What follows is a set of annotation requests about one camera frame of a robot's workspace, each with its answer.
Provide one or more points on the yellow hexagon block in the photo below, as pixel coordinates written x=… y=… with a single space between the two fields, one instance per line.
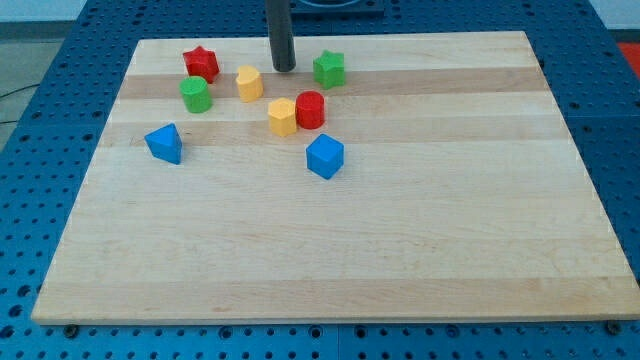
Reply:
x=282 y=117

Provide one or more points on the blue cube block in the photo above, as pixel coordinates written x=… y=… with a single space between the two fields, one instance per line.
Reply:
x=325 y=156

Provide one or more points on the wooden board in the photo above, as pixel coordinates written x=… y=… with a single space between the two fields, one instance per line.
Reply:
x=462 y=197

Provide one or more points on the red cylinder block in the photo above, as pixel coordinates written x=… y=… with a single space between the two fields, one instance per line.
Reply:
x=310 y=110

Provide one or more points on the green star block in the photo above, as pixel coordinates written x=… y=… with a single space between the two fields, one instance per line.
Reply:
x=329 y=69

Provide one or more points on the yellow heart block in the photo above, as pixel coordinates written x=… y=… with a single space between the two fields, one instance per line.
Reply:
x=249 y=83

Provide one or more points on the green cylinder block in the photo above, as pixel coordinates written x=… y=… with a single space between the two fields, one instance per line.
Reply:
x=195 y=94

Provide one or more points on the blue triangle block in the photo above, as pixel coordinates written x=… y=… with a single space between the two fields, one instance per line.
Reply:
x=165 y=143

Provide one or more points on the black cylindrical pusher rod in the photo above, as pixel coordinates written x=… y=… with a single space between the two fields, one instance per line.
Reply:
x=280 y=34

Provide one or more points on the red star block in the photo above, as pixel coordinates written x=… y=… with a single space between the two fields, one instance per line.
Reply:
x=202 y=62

